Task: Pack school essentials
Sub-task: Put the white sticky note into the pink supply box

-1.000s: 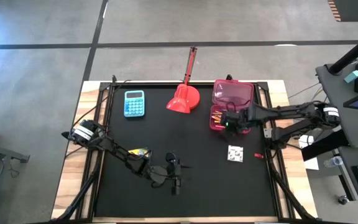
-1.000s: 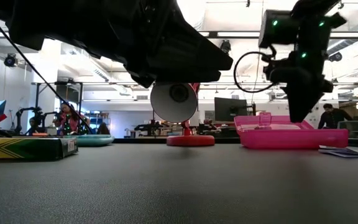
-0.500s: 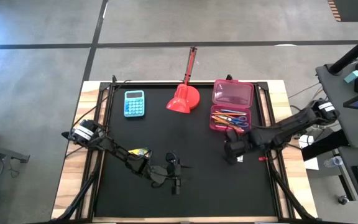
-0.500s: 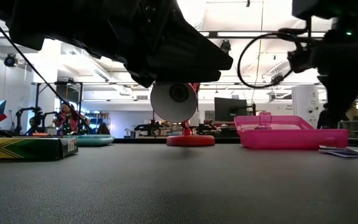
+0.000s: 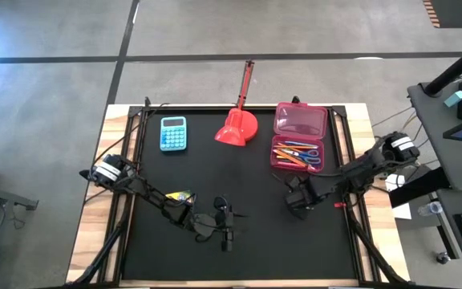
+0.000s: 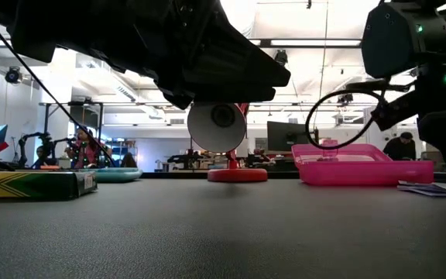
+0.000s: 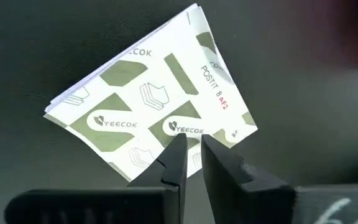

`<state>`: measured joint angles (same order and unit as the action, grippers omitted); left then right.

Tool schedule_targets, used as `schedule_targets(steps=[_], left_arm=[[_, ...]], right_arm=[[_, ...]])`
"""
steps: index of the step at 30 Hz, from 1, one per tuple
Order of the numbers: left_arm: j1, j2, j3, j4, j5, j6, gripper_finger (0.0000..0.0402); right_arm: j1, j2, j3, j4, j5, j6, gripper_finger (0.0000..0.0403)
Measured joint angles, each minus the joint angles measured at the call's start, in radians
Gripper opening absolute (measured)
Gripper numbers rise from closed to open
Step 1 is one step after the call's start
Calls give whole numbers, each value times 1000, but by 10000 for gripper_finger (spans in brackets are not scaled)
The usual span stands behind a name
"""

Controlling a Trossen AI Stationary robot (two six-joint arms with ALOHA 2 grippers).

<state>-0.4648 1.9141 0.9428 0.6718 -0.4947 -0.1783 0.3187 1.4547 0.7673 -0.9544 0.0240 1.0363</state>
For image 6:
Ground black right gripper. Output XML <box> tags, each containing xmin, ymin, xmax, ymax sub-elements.
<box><xmin>373</xmin><ymin>75</ymin><xmax>446</xmax><ymax>191</ymax></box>

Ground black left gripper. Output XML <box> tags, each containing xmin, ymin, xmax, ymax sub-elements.
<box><xmin>9</xmin><ymin>0</ymin><xmax>292</xmax><ymax>111</ymax></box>

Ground pink plastic pencil case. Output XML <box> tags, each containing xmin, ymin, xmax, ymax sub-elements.
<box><xmin>291</xmin><ymin>139</ymin><xmax>435</xmax><ymax>186</ymax></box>

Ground yellow green crayon box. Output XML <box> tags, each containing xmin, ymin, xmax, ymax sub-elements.
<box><xmin>0</xmin><ymin>171</ymin><xmax>98</xmax><ymax>202</ymax></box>

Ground red desk lamp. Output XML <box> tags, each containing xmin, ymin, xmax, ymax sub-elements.
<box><xmin>187</xmin><ymin>102</ymin><xmax>269</xmax><ymax>183</ymax></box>

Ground person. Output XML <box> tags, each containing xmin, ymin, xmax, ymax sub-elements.
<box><xmin>33</xmin><ymin>145</ymin><xmax>53</xmax><ymax>170</ymax></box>
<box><xmin>66</xmin><ymin>127</ymin><xmax>112</xmax><ymax>170</ymax></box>
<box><xmin>383</xmin><ymin>131</ymin><xmax>417</xmax><ymax>162</ymax></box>

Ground black monitor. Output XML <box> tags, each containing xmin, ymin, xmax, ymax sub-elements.
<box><xmin>266</xmin><ymin>121</ymin><xmax>310</xmax><ymax>153</ymax></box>

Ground teal bowl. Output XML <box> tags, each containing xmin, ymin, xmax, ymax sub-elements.
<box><xmin>91</xmin><ymin>167</ymin><xmax>143</xmax><ymax>184</ymax></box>

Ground black background robot arms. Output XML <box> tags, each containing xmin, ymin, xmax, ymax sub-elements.
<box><xmin>17</xmin><ymin>132</ymin><xmax>77</xmax><ymax>167</ymax></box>

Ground black overhead frame bar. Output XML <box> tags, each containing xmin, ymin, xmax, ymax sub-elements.
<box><xmin>0</xmin><ymin>38</ymin><xmax>363</xmax><ymax>49</ymax></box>

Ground black metal frame stand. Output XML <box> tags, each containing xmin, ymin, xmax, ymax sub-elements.
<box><xmin>39</xmin><ymin>101</ymin><xmax>104</xmax><ymax>167</ymax></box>

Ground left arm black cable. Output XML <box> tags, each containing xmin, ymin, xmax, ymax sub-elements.
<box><xmin>0</xmin><ymin>17</ymin><xmax>118</xmax><ymax>168</ymax></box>

